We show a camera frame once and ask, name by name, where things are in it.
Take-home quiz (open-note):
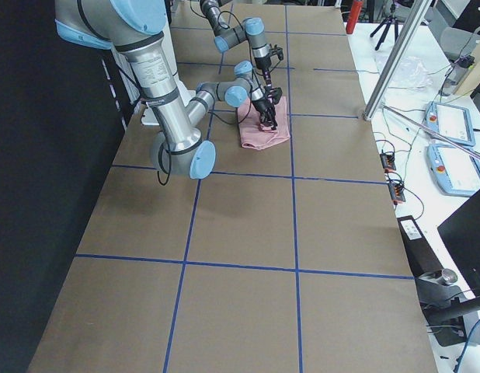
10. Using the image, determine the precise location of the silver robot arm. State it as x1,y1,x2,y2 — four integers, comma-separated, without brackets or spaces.
199,0,283,98
55,1,283,180

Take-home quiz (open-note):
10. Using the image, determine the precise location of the clear plastic bag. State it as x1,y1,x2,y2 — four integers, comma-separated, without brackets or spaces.
388,56,433,89

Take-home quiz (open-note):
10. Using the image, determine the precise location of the black box white label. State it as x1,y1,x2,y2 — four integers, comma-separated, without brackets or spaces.
397,215,443,277

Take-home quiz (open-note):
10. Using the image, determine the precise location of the blue teach pendant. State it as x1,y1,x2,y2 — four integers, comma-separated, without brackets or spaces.
426,144,480,197
425,102,476,147

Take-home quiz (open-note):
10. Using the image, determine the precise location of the far blue teach pendant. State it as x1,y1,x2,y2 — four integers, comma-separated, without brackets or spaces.
425,102,476,147

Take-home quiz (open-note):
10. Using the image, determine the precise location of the red cylinder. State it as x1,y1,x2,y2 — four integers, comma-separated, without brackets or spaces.
346,0,363,35

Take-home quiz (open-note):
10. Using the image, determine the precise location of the black camera tripod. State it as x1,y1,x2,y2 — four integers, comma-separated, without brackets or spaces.
370,1,399,51

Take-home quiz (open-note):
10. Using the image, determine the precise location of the right grey USB hub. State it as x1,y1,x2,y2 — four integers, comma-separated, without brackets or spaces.
388,179,405,205

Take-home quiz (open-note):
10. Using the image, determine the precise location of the grey usb hub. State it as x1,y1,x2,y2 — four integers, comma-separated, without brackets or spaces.
380,152,396,173
388,179,405,205

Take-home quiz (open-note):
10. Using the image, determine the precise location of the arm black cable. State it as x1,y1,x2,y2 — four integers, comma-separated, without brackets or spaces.
156,143,173,186
216,9,251,36

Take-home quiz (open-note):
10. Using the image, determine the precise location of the aluminium frame post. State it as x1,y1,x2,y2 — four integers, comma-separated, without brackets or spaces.
363,0,431,121

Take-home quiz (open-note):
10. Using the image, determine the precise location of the left grey USB hub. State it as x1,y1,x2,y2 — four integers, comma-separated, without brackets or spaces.
380,152,396,173

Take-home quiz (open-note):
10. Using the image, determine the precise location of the pink Snoopy t-shirt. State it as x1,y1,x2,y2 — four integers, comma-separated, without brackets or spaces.
237,96,290,151

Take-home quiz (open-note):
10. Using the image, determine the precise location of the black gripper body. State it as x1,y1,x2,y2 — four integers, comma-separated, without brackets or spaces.
254,55,272,71
252,98,272,116

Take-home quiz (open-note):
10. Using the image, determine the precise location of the near blue teach pendant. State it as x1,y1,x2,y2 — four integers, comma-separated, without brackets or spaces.
426,144,480,197

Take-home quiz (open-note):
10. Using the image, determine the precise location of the black monitor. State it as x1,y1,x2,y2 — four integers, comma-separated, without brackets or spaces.
437,190,480,295

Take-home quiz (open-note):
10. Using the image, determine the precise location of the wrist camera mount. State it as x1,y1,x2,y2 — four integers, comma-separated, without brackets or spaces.
266,87,283,105
270,44,284,61

